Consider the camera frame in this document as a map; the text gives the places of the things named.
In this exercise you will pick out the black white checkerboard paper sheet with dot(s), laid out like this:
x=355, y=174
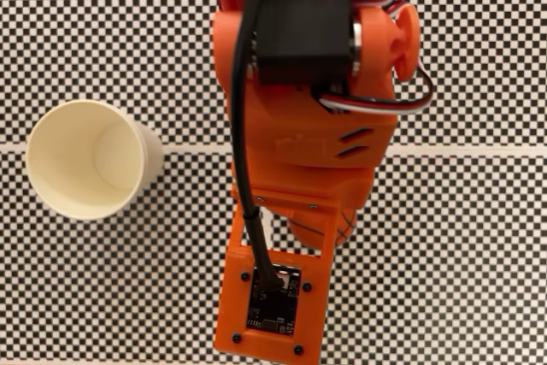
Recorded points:
x=427, y=275
x=128, y=296
x=85, y=19
x=478, y=40

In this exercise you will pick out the cream paper cup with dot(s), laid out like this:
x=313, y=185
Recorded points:
x=72, y=168

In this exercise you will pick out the small orange basketball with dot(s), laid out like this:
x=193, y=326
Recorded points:
x=346, y=228

